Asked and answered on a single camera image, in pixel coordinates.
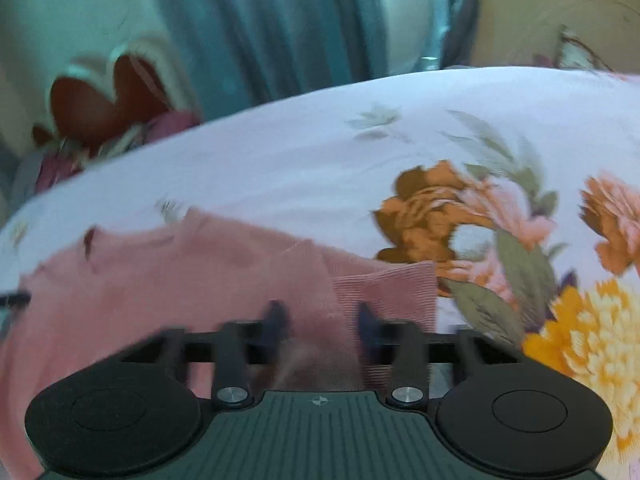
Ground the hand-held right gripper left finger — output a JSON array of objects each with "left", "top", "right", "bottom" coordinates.
[{"left": 120, "top": 300, "right": 292, "bottom": 409}]

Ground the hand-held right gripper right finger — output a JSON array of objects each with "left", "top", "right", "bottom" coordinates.
[{"left": 354, "top": 302, "right": 527, "bottom": 407}]

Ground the pile of clothes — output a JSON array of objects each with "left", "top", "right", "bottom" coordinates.
[{"left": 9, "top": 152, "right": 53, "bottom": 208}]

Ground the cream round headboard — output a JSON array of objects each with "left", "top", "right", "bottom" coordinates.
[{"left": 470, "top": 0, "right": 640, "bottom": 73}]

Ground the tied blue curtain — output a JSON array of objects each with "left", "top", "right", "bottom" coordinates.
[{"left": 415, "top": 0, "right": 482, "bottom": 72}]

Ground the wide blue curtain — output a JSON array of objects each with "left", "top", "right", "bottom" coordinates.
[{"left": 150, "top": 0, "right": 393, "bottom": 122}]

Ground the bright window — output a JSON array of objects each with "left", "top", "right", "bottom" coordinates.
[{"left": 374, "top": 0, "right": 443, "bottom": 77}]

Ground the red scalloped headboard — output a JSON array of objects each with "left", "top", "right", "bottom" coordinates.
[{"left": 32, "top": 45, "right": 201, "bottom": 161}]

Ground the pink purple cloth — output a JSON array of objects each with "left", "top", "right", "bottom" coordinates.
[{"left": 35, "top": 109, "right": 202, "bottom": 195}]

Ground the small floral pillow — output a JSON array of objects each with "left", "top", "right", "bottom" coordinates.
[{"left": 554, "top": 25, "right": 618, "bottom": 72}]

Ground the floral bedsheet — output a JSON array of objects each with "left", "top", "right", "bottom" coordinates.
[{"left": 0, "top": 66, "right": 640, "bottom": 480}]

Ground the pink sweater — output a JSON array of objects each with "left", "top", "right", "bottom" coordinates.
[{"left": 0, "top": 207, "right": 442, "bottom": 480}]

